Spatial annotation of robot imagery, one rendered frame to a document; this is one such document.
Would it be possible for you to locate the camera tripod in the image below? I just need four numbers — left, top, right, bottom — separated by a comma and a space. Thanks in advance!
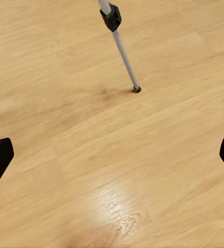
98, 0, 141, 92

